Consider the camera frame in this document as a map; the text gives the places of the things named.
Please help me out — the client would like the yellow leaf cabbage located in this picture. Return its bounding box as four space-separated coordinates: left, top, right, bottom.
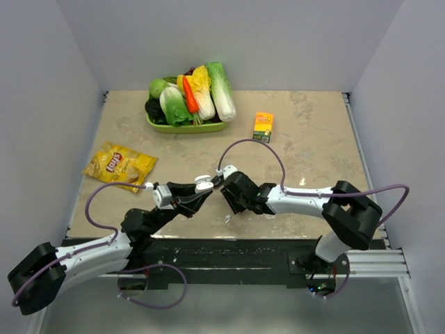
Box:
188 65 216 121

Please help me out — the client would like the black toy vegetable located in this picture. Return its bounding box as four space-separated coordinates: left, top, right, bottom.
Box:
145 99 164 118

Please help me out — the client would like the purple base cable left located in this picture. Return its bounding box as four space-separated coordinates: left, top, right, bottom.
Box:
117 262 186 309

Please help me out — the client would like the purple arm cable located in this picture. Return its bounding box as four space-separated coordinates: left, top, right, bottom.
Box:
11 182 156 308
217 138 410 227

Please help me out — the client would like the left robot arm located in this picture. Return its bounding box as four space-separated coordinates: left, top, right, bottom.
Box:
8 181 213 315

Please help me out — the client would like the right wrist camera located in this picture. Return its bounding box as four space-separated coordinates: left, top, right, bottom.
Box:
216 164 238 180

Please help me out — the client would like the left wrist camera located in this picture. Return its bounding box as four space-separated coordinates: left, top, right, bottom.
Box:
152 184 173 209

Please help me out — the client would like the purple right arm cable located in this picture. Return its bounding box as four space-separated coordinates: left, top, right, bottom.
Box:
217 138 410 227

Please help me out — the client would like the napa cabbage right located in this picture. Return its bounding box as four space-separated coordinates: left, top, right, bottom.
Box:
205 62 236 122

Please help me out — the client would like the orange juice box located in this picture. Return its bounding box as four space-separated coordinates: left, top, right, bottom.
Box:
252 112 274 143

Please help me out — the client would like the round green vegetable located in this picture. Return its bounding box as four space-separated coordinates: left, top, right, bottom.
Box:
149 78 170 99

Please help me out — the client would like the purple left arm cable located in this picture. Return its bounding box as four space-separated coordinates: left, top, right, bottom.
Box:
11 182 156 308

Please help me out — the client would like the yellow chips bag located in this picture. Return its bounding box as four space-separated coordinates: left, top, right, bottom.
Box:
83 141 157 193

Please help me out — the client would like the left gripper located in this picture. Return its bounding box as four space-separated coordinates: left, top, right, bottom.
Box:
147 182 212 235

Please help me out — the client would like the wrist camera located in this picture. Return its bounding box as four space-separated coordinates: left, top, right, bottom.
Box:
216 164 238 180
152 184 173 209

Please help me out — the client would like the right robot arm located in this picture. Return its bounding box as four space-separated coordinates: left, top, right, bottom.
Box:
211 171 382 273

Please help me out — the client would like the white earbud charging case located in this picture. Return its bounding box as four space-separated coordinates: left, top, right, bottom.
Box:
195 175 213 193

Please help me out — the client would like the green plastic tray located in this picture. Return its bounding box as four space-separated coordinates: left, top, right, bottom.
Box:
146 113 228 134

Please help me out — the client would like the orange carrot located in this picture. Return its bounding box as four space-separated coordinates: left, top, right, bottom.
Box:
182 76 203 125

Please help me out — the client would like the green white bok choy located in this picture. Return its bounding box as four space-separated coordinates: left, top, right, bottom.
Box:
159 87 193 127

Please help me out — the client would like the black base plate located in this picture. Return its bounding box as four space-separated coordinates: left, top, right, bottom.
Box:
103 238 352 292

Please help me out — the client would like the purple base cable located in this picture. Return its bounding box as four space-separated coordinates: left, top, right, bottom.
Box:
311 269 353 300
117 262 186 309

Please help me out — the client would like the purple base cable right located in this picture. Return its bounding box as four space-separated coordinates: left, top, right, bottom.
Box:
311 269 353 300

